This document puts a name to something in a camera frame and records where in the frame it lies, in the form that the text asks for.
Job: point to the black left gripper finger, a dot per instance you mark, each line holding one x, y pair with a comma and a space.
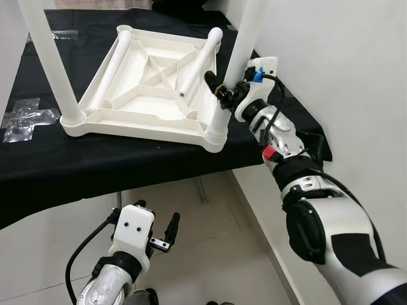
140, 204
172, 227

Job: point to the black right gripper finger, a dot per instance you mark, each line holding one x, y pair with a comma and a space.
213, 82

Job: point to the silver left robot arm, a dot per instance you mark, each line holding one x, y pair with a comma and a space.
111, 289

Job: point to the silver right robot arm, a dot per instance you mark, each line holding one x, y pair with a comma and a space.
343, 235

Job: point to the metal table leg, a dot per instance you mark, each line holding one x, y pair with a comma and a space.
201, 189
119, 200

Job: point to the grey left robot foot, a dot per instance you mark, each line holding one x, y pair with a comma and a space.
145, 297

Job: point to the white plastic table top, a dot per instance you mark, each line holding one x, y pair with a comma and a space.
140, 130

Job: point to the black tablecloth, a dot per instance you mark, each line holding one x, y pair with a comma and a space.
63, 165

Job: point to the clear tape patch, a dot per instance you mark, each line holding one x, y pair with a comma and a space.
28, 121

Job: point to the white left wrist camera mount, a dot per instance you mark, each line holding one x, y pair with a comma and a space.
133, 229

